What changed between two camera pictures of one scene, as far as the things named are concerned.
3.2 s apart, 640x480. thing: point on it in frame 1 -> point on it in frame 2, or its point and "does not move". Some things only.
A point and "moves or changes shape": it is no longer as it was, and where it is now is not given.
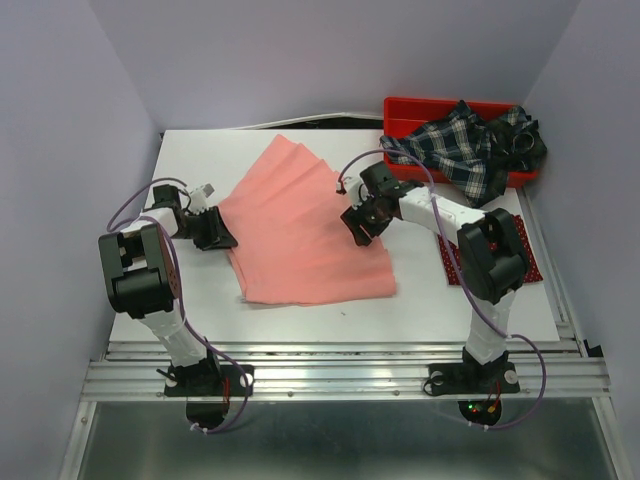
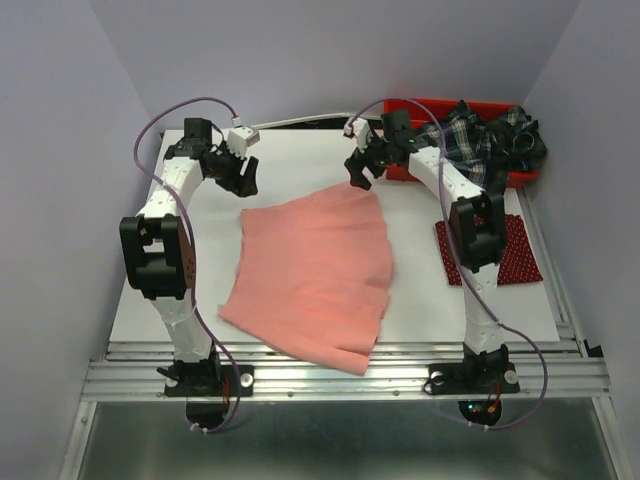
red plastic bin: x=403 y=113 does not move
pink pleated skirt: x=293 y=245 moves or changes shape
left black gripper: x=217 y=235 -> x=236 y=182
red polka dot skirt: x=452 y=265 does not move
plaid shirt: x=480 y=155 does not move
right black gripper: x=353 y=218 -> x=355 y=163
